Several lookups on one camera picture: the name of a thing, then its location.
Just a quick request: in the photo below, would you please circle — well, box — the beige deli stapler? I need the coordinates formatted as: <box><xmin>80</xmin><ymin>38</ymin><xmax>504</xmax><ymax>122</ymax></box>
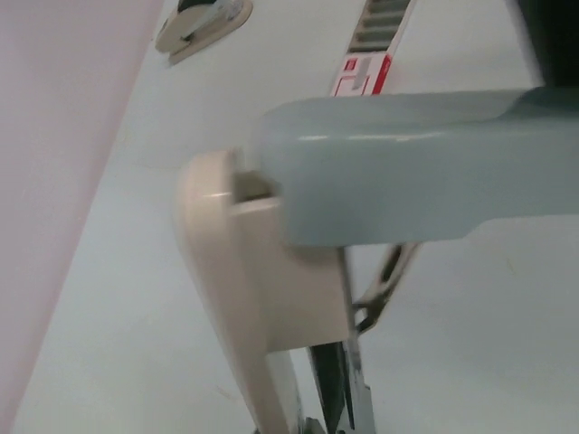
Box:
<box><xmin>171</xmin><ymin>88</ymin><xmax>544</xmax><ymax>434</ymax></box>

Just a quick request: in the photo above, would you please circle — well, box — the red white staple box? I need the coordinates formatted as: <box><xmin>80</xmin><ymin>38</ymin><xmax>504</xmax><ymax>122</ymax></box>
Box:
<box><xmin>330</xmin><ymin>0</ymin><xmax>415</xmax><ymax>97</ymax></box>

